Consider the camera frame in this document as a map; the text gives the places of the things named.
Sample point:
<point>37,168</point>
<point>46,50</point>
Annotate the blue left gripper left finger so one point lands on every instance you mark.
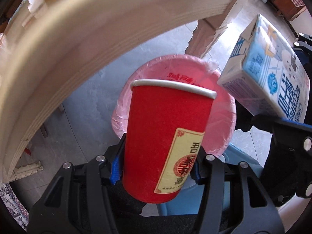
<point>117,167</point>

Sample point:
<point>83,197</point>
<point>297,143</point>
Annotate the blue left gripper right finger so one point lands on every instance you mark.
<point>196,173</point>

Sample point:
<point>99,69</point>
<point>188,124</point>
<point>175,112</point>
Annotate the red paper cup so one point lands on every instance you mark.
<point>166,126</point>

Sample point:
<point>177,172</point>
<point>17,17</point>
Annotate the white blue milk carton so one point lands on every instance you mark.
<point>264,74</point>

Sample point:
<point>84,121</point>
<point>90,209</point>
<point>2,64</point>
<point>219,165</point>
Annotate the blue trash bin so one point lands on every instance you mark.
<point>189,198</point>

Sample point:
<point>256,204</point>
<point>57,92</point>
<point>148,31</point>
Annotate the patterned blue white cloth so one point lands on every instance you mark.
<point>16,210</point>

